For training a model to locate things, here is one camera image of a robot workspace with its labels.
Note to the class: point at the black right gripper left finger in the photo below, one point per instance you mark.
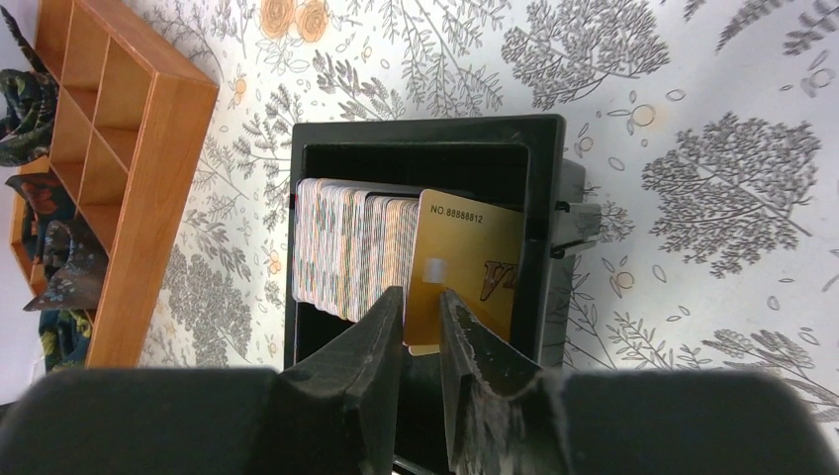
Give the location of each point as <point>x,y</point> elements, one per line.
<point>334,412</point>

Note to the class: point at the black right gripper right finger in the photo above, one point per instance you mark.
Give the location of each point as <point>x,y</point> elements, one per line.
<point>505,414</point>

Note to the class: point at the gold credit card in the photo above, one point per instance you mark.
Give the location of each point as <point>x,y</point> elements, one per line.
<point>470,247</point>

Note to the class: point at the stack of white cards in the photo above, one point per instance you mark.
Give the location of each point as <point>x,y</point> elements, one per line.
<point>332,242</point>

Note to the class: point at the black card box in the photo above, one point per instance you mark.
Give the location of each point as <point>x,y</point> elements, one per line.
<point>515,162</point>

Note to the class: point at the orange compartment tray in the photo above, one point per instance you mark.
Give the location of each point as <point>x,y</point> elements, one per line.
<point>132,116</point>

